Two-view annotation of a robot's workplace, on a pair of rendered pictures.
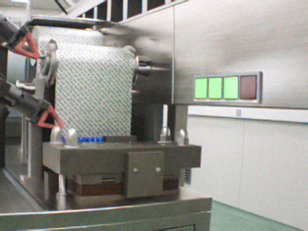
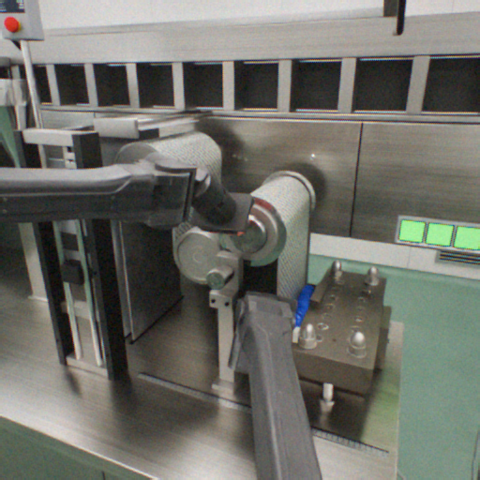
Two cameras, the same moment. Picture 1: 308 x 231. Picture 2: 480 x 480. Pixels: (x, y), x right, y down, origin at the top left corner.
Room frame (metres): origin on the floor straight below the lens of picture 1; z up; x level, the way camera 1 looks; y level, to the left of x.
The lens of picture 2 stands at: (0.62, 0.70, 1.52)
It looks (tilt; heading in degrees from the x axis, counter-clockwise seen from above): 21 degrees down; 317
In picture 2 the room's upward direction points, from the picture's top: straight up
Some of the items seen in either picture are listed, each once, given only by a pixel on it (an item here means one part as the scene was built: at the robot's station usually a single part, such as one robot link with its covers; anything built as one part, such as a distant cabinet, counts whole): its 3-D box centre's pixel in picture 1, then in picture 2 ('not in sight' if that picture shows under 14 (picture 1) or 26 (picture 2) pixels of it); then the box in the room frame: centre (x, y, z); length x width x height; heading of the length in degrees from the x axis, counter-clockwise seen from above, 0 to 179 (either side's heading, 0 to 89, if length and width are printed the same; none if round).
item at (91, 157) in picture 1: (123, 155); (344, 318); (1.05, -0.03, 1.00); 0.40 x 0.16 x 0.06; 114
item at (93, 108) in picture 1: (93, 113); (292, 275); (1.14, 0.05, 1.11); 0.23 x 0.01 x 0.18; 114
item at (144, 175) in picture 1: (144, 174); (383, 337); (0.97, -0.09, 0.96); 0.10 x 0.03 x 0.11; 114
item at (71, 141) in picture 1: (71, 137); (357, 342); (0.94, 0.09, 1.05); 0.04 x 0.04 x 0.04
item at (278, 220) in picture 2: (50, 63); (250, 232); (1.15, 0.18, 1.25); 0.15 x 0.01 x 0.15; 24
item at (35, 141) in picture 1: (31, 130); (226, 324); (1.16, 0.24, 1.05); 0.06 x 0.05 x 0.31; 114
